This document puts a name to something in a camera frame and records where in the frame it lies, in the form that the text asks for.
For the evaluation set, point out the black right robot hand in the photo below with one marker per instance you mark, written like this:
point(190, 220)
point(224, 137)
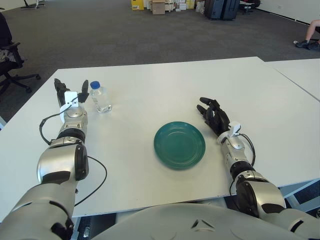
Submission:
point(217, 120)

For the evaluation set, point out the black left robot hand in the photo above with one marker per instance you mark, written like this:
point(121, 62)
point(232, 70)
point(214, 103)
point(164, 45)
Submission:
point(60, 90)

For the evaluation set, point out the clear bottle with blue cap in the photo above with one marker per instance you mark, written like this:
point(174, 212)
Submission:
point(101, 100)

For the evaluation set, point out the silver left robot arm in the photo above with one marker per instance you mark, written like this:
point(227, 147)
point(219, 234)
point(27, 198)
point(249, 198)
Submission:
point(57, 162)

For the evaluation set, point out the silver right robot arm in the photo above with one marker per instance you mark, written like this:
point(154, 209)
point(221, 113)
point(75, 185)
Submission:
point(255, 195)

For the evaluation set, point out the green round plate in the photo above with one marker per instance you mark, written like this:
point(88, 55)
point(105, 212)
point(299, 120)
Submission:
point(179, 146)

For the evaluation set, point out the black office chair with armrest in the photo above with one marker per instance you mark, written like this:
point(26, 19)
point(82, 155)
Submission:
point(10, 63)

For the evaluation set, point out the black and white floor stand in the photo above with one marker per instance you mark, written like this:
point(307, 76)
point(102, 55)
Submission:
point(35, 3)

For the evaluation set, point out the grey robot torso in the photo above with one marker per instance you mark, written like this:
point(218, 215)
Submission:
point(200, 225)

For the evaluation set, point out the small white floor object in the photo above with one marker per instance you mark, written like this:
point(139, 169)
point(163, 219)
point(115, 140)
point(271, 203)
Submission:
point(295, 41)

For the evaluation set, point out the yellow box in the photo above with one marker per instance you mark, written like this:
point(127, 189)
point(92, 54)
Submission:
point(137, 5)

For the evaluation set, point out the clear plastic bag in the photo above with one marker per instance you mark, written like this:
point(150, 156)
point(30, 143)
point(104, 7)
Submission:
point(200, 7)

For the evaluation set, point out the black and red rolling chair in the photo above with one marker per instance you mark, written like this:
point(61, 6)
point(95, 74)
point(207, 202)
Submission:
point(249, 4)

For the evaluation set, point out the stack of white boxes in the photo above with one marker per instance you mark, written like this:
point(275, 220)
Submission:
point(179, 5)

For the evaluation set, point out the brown cardboard box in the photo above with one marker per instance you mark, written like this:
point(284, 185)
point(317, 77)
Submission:
point(158, 7)

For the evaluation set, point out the seated person in shorts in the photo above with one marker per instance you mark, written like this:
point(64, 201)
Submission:
point(308, 30)

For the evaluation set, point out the black stand with caster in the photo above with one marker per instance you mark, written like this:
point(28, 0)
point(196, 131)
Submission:
point(318, 213)

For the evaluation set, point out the white table leg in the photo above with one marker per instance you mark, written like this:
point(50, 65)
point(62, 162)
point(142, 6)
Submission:
point(76, 228)

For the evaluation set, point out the white table leg frame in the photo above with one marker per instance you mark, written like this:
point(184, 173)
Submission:
point(300, 187)

